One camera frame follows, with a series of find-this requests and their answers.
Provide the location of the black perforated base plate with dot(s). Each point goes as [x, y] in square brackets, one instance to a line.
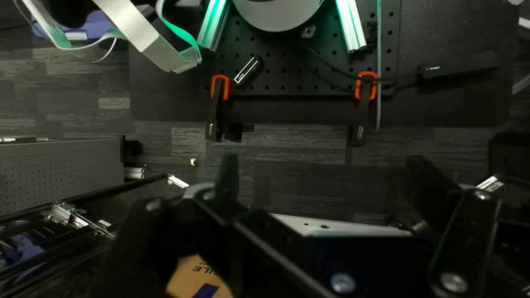
[441, 33]

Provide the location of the aluminium extrusion bar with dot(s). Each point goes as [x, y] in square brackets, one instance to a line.
[350, 25]
[212, 25]

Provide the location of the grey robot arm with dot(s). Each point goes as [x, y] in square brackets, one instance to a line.
[275, 13]

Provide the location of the cardboard box with blue tape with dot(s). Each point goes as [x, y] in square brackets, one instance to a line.
[191, 278]

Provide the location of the orange black clamp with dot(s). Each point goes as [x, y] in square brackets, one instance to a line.
[219, 83]
[358, 88]

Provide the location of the small black silver clip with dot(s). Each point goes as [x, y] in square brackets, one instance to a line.
[249, 68]

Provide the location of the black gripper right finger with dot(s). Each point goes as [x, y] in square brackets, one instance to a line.
[464, 242]

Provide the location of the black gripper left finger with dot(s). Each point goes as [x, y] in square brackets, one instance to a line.
[138, 248]

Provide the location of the blue plastic piece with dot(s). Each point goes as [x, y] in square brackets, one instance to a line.
[93, 25]

